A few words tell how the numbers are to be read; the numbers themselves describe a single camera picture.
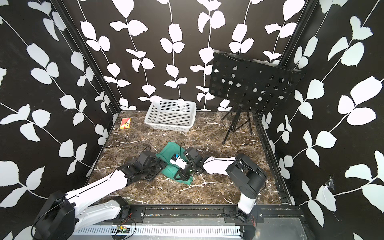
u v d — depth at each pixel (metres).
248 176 0.47
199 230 0.70
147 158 0.65
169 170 0.82
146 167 0.65
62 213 0.39
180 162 0.78
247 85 0.76
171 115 1.18
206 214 0.75
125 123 1.11
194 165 0.70
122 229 0.70
